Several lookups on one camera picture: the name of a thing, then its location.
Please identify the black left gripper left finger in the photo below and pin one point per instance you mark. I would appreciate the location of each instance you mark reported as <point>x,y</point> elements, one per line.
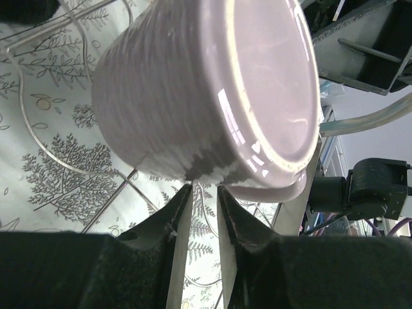
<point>143,267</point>

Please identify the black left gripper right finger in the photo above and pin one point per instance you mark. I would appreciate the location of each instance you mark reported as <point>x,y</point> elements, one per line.
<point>309,270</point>

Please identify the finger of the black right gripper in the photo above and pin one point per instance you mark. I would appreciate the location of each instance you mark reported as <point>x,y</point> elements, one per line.
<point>364,45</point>

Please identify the stainless steel dish rack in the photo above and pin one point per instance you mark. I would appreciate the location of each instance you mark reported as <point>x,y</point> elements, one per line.
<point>220,91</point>

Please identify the pink mug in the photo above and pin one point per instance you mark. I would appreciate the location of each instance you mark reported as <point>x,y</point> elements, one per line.
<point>224,92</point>

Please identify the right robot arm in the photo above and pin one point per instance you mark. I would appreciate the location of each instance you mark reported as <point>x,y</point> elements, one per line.
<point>375,187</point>

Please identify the floral patterned table mat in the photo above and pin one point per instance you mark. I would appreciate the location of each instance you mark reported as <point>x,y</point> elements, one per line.
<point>57,172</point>

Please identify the black floral plush blanket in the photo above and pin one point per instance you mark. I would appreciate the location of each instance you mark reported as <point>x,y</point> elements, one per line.
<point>28,12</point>

